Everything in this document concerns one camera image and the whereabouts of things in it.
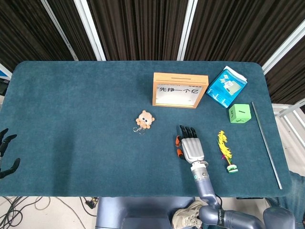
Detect green foam number cube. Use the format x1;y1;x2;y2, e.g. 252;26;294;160
228;104;252;124

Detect teal table cloth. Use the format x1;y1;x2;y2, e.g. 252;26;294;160
0;60;293;198

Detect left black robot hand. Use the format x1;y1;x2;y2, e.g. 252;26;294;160
0;128;21;179

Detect blue white board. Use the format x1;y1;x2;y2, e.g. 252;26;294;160
0;63;12;82

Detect blue tissue pack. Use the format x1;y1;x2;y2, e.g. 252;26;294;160
205;65;248;109

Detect orange plush keychain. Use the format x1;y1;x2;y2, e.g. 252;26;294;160
132;110;155;135

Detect white frame post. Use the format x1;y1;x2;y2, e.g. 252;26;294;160
176;0;198;62
73;0;107;62
262;23;305;74

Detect black power plug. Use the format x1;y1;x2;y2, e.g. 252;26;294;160
84;197;99;210

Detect thin grey frame post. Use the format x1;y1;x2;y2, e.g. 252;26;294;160
40;0;79;62

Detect thin grey metal rod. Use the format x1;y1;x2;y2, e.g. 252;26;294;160
251;102;284;190

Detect aluminium frame rails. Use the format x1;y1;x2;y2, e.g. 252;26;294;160
273;98;305;144

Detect beige sneaker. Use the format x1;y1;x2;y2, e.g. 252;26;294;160
172;200;204;229

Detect yellow feather shuttlecock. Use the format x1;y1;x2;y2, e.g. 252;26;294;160
217;130;239;174

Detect dark brown pleated curtain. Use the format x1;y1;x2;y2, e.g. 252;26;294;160
0;0;305;105

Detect wooden coin box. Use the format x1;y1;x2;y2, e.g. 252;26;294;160
152;72;209;109

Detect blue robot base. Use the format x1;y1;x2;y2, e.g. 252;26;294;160
95;197;203;229

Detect black floor cable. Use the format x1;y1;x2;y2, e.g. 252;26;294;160
0;197;96;229

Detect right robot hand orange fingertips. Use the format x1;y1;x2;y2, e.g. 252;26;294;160
175;125;205;165

